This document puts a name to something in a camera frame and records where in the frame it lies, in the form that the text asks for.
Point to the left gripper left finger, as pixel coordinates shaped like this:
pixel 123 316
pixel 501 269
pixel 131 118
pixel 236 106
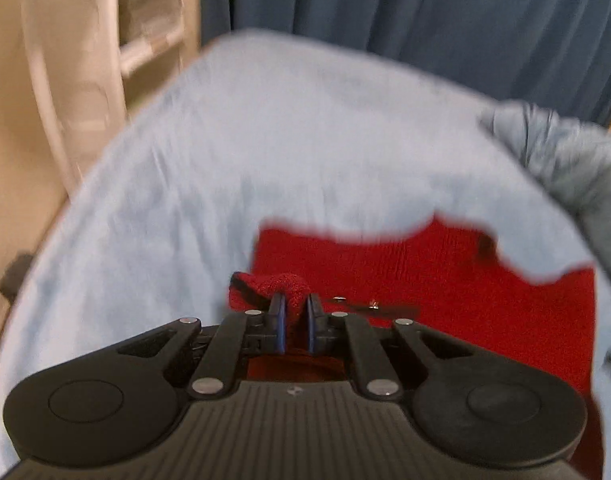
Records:
pixel 223 351

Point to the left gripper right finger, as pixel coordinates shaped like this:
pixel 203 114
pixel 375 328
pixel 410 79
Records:
pixel 350 338

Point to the red knit sweater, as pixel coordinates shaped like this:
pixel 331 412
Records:
pixel 444 275

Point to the light blue bed sheet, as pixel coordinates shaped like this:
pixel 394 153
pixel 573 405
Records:
pixel 265 126

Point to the grey-blue fleece blanket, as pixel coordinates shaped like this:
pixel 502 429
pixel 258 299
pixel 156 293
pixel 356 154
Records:
pixel 570 159

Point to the white shelf unit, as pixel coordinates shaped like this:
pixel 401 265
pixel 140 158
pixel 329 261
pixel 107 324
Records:
pixel 157 39

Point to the dark blue curtain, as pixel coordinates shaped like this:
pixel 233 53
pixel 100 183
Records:
pixel 553 53

